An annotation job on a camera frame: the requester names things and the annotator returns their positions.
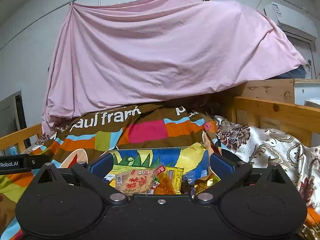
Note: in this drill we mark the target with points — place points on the yellow snack packet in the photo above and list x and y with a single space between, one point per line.
176 178

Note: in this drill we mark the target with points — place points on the colourful printed blanket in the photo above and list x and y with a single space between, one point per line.
150 130

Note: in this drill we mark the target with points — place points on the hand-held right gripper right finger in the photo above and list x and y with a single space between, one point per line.
221 166

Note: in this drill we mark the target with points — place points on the pink hanging sheet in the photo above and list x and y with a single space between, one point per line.
162 55

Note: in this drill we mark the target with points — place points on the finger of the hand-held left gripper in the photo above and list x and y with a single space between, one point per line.
40 161

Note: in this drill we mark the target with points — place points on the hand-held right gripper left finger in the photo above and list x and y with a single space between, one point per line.
101 166

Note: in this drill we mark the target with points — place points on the blue and white tube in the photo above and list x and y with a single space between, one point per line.
110 178

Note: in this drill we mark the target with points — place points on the white air conditioner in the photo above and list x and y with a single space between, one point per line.
290 20

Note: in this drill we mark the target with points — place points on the grey door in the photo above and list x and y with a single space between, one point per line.
12 115

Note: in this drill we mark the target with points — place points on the gold foil snack packet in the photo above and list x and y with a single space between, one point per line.
206 183

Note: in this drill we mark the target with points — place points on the rice cracker packet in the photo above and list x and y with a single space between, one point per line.
137 182

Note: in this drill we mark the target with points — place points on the dinosaur print tin box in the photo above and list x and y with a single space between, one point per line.
162 156

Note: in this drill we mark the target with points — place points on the wooden cabinet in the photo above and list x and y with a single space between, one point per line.
270 90

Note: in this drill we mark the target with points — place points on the floral satin sheet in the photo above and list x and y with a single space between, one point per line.
270 150

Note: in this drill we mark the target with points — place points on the orange brown snack packet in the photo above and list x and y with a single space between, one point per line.
163 183

